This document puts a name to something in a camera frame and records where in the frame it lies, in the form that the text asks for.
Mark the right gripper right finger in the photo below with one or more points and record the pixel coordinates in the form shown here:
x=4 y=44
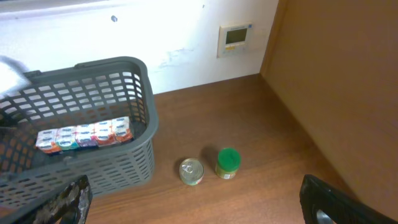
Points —
x=322 y=203

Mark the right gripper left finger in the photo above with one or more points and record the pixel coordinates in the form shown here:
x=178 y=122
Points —
x=68 y=203

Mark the multipack of small cartons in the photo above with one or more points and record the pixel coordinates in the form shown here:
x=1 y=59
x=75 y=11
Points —
x=85 y=136

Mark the green lid glass jar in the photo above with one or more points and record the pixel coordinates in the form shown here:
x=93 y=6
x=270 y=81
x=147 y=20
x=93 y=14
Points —
x=228 y=163

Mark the grey plastic shopping basket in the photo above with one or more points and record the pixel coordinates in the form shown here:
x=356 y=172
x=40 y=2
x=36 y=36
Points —
x=86 y=93

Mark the tin can with pull tab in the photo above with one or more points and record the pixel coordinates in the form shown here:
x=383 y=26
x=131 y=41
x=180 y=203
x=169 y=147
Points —
x=191 y=171

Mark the brown wooden side panel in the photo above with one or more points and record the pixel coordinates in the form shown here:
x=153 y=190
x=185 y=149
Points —
x=334 y=66

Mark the white wall control panel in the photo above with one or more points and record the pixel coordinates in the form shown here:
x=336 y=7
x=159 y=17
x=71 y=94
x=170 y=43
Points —
x=233 y=39

